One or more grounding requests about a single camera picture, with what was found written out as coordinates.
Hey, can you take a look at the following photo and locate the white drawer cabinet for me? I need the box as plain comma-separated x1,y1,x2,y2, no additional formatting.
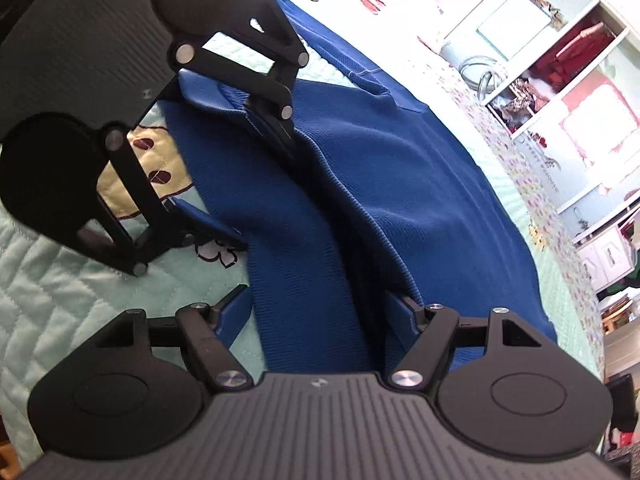
578,230,637,292

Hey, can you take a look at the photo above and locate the coiled grey hose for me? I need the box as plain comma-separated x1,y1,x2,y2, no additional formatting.
456,54,504,101

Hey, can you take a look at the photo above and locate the mint quilted bee bedspread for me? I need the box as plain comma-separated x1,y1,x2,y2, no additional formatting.
1,0,604,466

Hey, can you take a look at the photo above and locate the blue knit sweater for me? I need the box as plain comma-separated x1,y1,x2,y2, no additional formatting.
163,1,555,374

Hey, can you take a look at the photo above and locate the sliding door wardrobe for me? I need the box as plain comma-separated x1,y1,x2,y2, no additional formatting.
442,0,639,240

